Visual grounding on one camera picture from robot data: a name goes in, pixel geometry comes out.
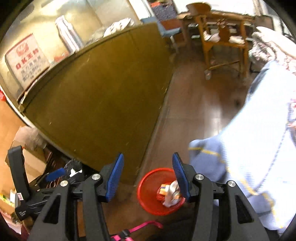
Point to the blue chair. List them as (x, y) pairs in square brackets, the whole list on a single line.
[(163, 31)]

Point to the white red-lettered sign box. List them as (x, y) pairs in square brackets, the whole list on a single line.
[(27, 61)]

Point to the floral quilt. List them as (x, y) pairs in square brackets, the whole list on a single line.
[(269, 45)]

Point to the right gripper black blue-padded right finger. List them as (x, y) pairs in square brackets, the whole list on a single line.
[(222, 211)]

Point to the wooden table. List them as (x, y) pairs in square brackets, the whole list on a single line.
[(187, 18)]

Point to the blue checked bed sheet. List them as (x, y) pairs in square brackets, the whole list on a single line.
[(257, 148)]

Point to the crumpled trash in basket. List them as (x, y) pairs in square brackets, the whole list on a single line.
[(169, 194)]

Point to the wooden chair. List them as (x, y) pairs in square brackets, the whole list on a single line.
[(220, 32)]

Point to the brown wooden cabinet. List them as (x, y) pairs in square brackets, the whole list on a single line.
[(105, 99)]

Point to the red plastic trash basket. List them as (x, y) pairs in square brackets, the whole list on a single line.
[(148, 192)]

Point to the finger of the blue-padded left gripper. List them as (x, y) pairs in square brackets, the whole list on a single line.
[(55, 175)]

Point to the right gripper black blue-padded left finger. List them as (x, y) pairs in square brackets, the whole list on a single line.
[(58, 219)]

